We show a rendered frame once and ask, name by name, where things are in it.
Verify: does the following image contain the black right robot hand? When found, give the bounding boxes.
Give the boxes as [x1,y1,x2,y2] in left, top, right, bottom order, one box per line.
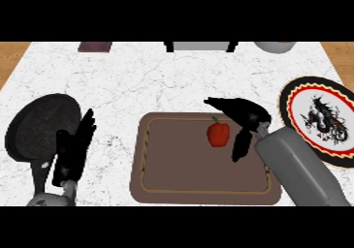
[202,96,273,164]

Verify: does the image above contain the dark red box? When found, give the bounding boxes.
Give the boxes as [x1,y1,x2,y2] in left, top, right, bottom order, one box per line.
[78,42,113,53]

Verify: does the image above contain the red bell pepper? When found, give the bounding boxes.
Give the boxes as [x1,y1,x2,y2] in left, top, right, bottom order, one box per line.
[205,115,233,148]

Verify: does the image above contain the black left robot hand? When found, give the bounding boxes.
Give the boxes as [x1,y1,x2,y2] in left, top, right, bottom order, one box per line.
[51,108,98,188]

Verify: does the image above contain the black frying pan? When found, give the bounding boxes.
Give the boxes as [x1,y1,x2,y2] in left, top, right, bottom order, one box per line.
[4,93,83,199]

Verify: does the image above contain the grey round container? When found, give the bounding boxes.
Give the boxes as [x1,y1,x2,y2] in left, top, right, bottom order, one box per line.
[252,42,298,54]

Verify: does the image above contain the dragon print plate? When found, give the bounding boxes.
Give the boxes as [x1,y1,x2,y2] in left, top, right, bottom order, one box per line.
[279,76,354,169]

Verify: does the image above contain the brown tray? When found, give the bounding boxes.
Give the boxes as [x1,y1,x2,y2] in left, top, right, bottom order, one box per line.
[129,111,285,206]

